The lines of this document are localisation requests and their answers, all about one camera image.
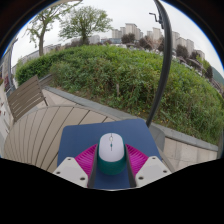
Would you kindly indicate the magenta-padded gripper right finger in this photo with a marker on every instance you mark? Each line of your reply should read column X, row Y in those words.
column 152, row 169

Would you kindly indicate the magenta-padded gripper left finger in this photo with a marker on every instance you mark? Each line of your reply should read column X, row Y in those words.
column 70, row 170

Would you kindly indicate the white and teal computer mouse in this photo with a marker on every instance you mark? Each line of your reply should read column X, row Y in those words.
column 111, row 150

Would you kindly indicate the blue rectangular mouse pad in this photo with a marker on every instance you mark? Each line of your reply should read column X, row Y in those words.
column 80, row 136

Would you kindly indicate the brown slatted outdoor chair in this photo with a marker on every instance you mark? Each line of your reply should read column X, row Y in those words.
column 25, row 96

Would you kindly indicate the green hedge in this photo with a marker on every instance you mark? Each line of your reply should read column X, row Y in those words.
column 126, row 76

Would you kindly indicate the dark curved umbrella pole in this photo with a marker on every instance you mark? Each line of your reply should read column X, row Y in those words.
column 165, row 60

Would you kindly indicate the bare-trunked leaning tree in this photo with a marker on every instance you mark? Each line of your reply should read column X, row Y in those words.
column 41, row 33

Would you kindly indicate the group of apartment buildings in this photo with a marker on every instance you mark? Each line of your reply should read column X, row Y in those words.
column 130, row 30

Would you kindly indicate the round leafy green tree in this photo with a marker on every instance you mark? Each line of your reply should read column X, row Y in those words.
column 85, row 21

